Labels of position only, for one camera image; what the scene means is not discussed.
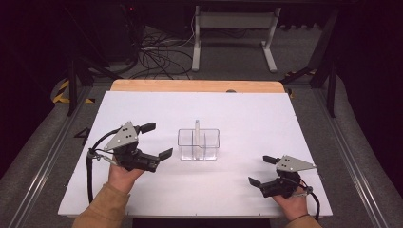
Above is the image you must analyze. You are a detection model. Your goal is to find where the white pen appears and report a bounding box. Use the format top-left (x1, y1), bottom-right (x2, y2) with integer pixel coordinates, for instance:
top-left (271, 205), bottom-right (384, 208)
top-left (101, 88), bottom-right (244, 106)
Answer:
top-left (194, 119), bottom-right (202, 160)

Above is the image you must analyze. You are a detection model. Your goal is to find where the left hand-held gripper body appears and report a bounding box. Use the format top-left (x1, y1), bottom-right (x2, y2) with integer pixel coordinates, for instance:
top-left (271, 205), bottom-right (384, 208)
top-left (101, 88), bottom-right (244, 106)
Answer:
top-left (103, 121), bottom-right (162, 174)

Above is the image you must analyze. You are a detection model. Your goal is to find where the white metal frame stand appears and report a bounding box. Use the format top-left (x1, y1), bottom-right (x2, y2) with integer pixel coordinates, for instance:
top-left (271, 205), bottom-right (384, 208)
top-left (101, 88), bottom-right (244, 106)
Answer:
top-left (191, 5), bottom-right (282, 74)

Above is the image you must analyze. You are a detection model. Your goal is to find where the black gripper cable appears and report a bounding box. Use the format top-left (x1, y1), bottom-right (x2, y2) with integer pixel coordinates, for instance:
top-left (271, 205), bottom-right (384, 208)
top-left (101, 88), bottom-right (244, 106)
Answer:
top-left (298, 178), bottom-right (321, 222)
top-left (85, 127), bottom-right (123, 204)

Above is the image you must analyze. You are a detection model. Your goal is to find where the tangle of floor cables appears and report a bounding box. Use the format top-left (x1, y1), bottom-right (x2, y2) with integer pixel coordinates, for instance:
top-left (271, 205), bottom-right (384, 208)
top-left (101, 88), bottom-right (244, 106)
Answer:
top-left (127, 5), bottom-right (196, 81)

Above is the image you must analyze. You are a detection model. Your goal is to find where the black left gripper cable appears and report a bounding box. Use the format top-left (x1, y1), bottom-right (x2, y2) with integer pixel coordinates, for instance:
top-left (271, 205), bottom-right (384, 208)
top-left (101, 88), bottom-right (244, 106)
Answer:
top-left (85, 127), bottom-right (123, 204)

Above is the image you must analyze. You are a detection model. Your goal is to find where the aluminium floor rail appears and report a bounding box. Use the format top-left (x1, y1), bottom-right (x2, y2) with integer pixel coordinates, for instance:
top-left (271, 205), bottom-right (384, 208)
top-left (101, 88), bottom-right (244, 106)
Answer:
top-left (7, 85), bottom-right (93, 228)
top-left (312, 87), bottom-right (392, 228)

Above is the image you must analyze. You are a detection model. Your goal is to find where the clear acrylic pen holder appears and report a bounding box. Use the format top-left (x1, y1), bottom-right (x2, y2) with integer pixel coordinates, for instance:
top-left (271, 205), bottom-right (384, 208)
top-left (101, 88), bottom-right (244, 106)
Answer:
top-left (177, 127), bottom-right (221, 162)

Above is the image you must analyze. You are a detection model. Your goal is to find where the yellow black floor tape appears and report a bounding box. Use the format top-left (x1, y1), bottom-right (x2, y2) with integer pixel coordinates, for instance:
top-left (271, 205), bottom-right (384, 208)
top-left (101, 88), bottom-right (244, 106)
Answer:
top-left (51, 79), bottom-right (96, 105)

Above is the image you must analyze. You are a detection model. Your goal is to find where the person's right hand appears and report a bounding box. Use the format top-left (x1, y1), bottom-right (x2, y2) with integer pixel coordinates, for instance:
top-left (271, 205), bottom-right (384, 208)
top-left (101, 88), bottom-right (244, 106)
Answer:
top-left (272, 185), bottom-right (309, 222)

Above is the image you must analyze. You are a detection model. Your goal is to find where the person's left hand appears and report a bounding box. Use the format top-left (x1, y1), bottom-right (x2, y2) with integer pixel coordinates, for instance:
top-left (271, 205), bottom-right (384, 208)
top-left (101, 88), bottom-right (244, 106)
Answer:
top-left (107, 162), bottom-right (145, 195)

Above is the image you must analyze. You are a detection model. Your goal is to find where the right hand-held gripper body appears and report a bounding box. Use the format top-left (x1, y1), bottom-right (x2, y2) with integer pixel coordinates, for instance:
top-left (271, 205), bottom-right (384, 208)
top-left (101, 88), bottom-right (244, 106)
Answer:
top-left (259, 154), bottom-right (317, 200)

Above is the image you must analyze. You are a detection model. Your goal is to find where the black metal stand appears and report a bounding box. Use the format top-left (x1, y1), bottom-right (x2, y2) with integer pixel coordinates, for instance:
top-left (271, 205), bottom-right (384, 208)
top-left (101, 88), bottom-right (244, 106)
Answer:
top-left (64, 56), bottom-right (122, 117)
top-left (279, 9), bottom-right (339, 119)

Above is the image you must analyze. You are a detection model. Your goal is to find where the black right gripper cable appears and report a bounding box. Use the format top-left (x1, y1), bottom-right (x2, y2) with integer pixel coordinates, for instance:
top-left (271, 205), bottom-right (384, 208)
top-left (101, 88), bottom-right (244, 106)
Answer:
top-left (298, 178), bottom-right (321, 222)

